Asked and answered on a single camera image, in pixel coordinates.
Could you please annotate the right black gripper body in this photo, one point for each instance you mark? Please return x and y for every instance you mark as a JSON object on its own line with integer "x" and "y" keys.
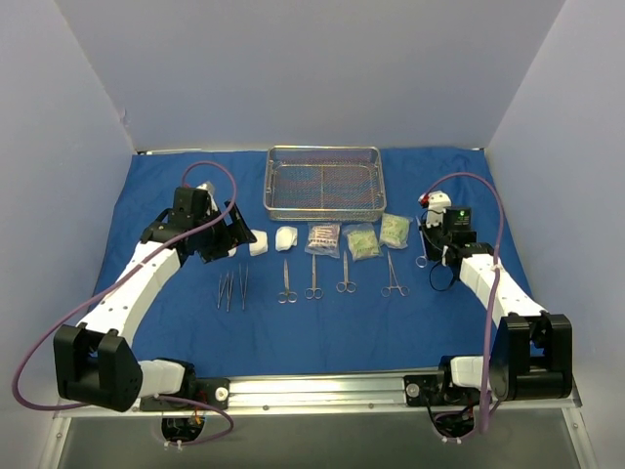
{"x": 429, "y": 241}

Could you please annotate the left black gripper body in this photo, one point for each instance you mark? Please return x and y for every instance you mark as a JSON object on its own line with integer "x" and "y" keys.
{"x": 236, "y": 225}

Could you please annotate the cream gauze pack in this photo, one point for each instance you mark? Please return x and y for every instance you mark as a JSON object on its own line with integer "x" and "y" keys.
{"x": 394, "y": 231}

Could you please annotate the steel tweezers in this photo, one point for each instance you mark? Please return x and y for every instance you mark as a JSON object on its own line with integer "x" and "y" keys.
{"x": 243, "y": 275}
{"x": 228, "y": 289}
{"x": 223, "y": 280}

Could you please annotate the steel hemostat clamp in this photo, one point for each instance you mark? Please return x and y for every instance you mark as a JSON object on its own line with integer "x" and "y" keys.
{"x": 393, "y": 284}

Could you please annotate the white gauze roll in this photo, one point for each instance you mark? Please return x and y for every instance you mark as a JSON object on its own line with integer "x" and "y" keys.
{"x": 286, "y": 237}
{"x": 261, "y": 244}

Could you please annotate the blue surgical drape cloth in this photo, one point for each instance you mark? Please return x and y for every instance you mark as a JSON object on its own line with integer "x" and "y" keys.
{"x": 341, "y": 332}

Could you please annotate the green paper packet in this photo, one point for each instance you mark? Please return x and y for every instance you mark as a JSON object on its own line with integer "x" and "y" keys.
{"x": 362, "y": 241}

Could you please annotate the steel mesh instrument tray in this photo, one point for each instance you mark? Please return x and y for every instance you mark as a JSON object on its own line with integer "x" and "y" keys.
{"x": 318, "y": 184}

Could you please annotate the steel surgical scissors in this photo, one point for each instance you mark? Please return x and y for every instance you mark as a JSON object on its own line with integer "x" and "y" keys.
{"x": 346, "y": 285}

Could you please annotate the peach gauze pack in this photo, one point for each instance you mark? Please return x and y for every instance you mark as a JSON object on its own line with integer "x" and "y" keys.
{"x": 323, "y": 239}

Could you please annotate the straight steel scissors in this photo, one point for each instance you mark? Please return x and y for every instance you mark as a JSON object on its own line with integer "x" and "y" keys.
{"x": 314, "y": 292}

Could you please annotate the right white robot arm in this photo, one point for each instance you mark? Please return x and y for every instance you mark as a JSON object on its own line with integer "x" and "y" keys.
{"x": 530, "y": 353}

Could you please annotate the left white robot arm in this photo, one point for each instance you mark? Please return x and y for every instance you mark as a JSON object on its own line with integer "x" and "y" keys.
{"x": 94, "y": 361}

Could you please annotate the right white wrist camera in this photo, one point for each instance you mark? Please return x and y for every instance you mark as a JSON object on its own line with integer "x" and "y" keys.
{"x": 434, "y": 203}

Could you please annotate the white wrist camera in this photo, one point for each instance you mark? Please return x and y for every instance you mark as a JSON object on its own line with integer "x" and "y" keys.
{"x": 434, "y": 203}
{"x": 208, "y": 187}

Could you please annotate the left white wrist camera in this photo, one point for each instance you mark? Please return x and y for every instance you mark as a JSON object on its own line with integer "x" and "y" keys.
{"x": 208, "y": 187}

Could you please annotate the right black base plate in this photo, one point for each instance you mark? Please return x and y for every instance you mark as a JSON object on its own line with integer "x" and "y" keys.
{"x": 436, "y": 389}

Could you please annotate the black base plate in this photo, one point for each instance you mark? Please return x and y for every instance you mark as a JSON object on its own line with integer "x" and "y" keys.
{"x": 210, "y": 391}
{"x": 436, "y": 389}

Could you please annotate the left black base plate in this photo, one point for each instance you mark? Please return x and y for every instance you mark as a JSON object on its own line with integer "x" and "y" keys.
{"x": 210, "y": 391}

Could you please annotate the aluminium front rail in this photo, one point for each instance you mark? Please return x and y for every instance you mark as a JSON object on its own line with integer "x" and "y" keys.
{"x": 381, "y": 392}

